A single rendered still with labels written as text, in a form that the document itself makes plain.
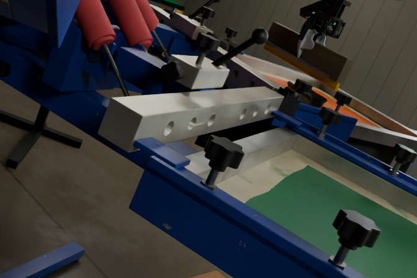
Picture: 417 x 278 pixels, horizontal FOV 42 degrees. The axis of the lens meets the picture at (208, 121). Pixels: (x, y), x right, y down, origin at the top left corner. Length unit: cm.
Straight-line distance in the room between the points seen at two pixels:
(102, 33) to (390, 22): 506
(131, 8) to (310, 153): 46
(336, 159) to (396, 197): 13
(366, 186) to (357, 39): 487
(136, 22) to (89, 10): 13
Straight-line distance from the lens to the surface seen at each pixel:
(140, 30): 102
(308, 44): 167
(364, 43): 589
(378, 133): 165
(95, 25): 92
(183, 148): 93
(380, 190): 111
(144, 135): 66
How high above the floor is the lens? 123
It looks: 15 degrees down
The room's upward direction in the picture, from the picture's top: 24 degrees clockwise
